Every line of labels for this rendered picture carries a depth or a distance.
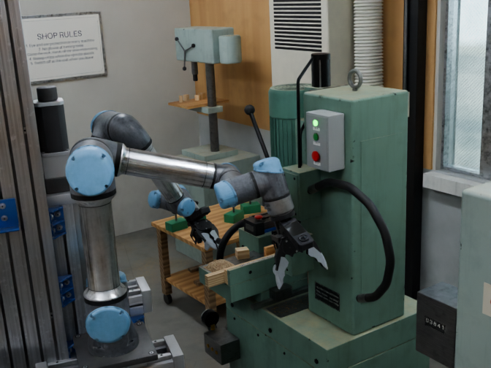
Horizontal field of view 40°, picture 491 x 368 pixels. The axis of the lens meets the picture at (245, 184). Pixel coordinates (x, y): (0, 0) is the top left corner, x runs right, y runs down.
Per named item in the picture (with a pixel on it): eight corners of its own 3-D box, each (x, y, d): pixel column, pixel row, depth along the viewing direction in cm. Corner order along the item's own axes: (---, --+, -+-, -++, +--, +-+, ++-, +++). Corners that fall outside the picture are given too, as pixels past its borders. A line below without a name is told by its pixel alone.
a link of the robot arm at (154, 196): (162, 193, 268) (185, 193, 275) (147, 188, 276) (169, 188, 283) (160, 212, 269) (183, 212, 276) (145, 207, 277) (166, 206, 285)
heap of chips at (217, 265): (223, 261, 238) (223, 253, 238) (242, 271, 228) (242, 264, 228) (202, 266, 234) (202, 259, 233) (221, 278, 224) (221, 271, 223)
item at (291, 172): (303, 208, 211) (302, 162, 207) (321, 215, 204) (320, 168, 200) (281, 215, 207) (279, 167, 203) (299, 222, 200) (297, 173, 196)
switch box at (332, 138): (322, 162, 199) (321, 108, 194) (345, 169, 190) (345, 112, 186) (306, 166, 195) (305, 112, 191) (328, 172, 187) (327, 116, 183)
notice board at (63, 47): (107, 75, 495) (99, 11, 482) (107, 75, 494) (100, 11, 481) (19, 85, 461) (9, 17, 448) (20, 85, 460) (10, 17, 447)
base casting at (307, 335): (320, 274, 268) (319, 253, 266) (431, 331, 222) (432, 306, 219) (224, 307, 245) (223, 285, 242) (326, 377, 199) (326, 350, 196)
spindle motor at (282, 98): (302, 167, 241) (299, 81, 232) (334, 177, 227) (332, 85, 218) (261, 177, 232) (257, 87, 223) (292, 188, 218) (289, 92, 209)
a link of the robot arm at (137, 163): (67, 166, 190) (234, 194, 202) (65, 176, 180) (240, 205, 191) (74, 126, 187) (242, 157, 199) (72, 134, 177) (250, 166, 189)
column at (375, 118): (359, 291, 232) (358, 82, 212) (406, 315, 214) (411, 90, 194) (307, 310, 220) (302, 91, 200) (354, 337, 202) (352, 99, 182)
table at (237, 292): (316, 234, 275) (316, 220, 274) (367, 256, 251) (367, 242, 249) (185, 274, 244) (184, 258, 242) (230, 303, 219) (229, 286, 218)
